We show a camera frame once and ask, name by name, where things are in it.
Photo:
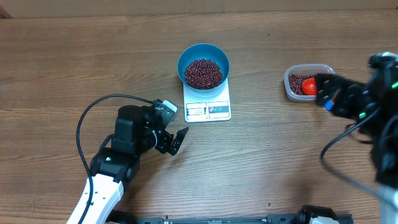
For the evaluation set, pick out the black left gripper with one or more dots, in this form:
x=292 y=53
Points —
x=163 y=144

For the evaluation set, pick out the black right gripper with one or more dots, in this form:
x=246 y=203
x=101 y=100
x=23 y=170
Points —
x=349 y=90

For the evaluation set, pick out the red scoop with blue handle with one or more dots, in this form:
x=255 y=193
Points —
x=309 y=87

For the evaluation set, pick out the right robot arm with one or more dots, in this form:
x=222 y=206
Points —
x=381 y=127

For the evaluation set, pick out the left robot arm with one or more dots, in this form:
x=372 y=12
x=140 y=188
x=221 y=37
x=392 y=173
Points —
x=137 y=130

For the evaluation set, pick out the white digital kitchen scale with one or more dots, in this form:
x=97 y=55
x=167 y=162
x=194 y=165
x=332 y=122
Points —
x=207 y=106

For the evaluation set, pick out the red beans in bowl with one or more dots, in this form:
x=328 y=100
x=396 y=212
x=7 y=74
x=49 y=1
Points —
x=203 y=74

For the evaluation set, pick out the blue metal bowl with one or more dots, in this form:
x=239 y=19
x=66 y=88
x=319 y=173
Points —
x=203 y=50

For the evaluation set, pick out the clear plastic container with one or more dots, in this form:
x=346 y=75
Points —
x=303 y=70

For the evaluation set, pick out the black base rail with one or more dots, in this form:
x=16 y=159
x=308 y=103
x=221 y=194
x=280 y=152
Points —
x=307 y=214

